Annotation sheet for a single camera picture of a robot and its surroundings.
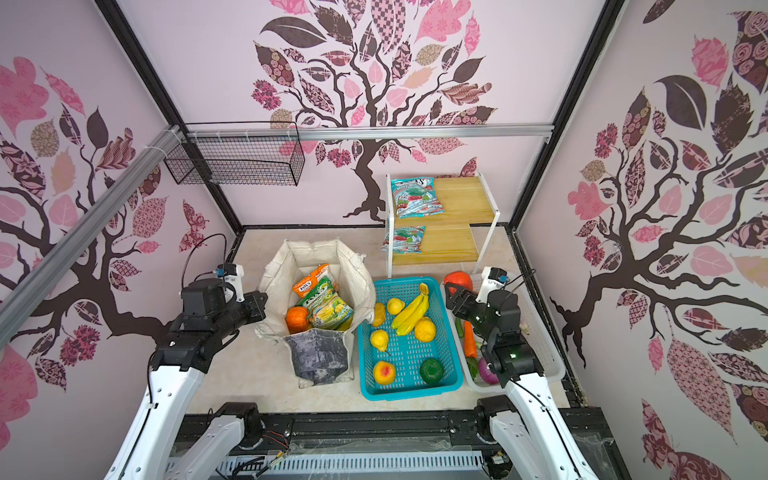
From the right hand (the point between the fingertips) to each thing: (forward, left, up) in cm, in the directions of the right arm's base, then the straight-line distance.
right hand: (455, 285), depth 75 cm
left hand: (-3, +48, -1) cm, 48 cm away
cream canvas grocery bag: (-15, +34, -7) cm, 38 cm away
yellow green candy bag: (-1, +34, -11) cm, 36 cm away
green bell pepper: (-16, +6, -18) cm, 25 cm away
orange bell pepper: (-4, +43, -10) cm, 44 cm away
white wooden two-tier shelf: (+23, -2, -6) cm, 24 cm away
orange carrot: (-7, -6, -20) cm, 22 cm away
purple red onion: (-17, -8, -17) cm, 26 cm away
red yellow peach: (-16, +19, -17) cm, 30 cm away
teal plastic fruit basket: (-8, +12, -23) cm, 27 cm away
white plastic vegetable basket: (-14, -2, -13) cm, 19 cm away
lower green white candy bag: (+20, +11, -4) cm, 24 cm away
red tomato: (0, 0, +3) cm, 3 cm away
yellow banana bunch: (0, +12, -19) cm, 23 cm away
